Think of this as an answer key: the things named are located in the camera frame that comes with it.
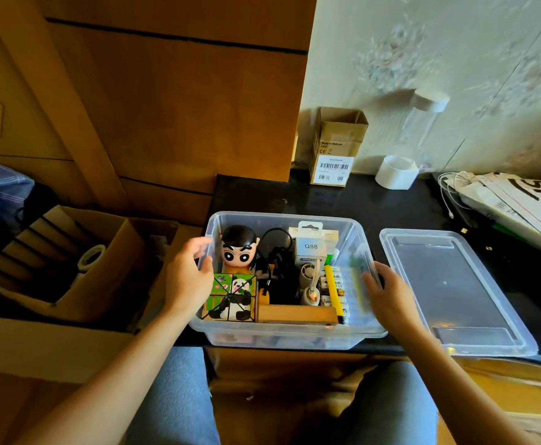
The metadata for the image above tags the person's right leg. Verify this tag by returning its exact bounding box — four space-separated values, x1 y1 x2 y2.
342 360 439 445

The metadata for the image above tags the clear plastic bin lid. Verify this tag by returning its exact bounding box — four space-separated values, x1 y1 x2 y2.
379 228 539 358

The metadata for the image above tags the small white handheld fan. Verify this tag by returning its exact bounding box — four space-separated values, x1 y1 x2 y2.
298 258 323 307

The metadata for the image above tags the roll of clear tape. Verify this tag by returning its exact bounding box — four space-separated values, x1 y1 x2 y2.
76 244 108 273

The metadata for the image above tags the large open cardboard box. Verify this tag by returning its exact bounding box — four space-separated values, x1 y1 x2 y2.
0 205 206 385

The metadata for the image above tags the flattened cardboard sheet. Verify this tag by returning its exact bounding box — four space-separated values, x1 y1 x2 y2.
205 347 541 445

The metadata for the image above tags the black cable bundle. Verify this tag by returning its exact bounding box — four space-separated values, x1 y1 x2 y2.
254 228 300 305

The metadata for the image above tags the yellow marker pen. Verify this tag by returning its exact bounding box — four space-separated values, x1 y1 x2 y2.
323 264 346 325

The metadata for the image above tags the white plastic cup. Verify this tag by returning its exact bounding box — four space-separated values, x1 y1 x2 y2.
374 155 421 191

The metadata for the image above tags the panda picture cube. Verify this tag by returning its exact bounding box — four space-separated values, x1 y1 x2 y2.
201 272 257 323

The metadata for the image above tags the white retail package box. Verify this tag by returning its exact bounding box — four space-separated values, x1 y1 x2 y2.
288 221 340 265

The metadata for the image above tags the pack of batteries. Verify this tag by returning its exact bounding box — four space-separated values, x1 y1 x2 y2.
319 266 353 321

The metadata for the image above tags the clear bottle with white cap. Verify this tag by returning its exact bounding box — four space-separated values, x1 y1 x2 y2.
393 88 451 168

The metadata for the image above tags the person's leg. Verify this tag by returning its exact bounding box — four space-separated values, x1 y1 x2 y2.
126 346 221 445
342 360 439 445

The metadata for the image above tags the clear plastic storage bin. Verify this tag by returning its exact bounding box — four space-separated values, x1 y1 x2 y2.
188 211 388 352

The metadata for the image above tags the small brown cardboard box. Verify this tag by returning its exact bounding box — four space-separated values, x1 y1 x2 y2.
309 107 369 188

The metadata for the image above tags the small wooden box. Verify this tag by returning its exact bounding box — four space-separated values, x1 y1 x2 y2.
257 303 340 326

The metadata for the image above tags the person's left hand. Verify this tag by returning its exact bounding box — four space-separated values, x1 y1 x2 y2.
163 236 216 318

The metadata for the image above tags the white charging cable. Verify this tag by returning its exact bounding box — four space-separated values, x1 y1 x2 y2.
437 171 477 221

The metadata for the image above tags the cartoon boy figurine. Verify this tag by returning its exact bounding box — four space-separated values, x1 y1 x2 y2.
219 225 258 274

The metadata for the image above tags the person's right hand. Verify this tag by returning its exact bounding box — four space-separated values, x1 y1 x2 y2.
362 261 421 337

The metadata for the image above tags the person's left leg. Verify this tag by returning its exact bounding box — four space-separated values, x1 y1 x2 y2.
126 346 221 445

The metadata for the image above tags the person's left forearm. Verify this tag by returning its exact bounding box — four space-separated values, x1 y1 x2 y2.
15 308 196 445

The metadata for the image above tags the wooden cabinet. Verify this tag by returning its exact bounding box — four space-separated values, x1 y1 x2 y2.
0 0 318 227

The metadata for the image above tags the person's right forearm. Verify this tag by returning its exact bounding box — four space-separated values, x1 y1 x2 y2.
398 325 537 445

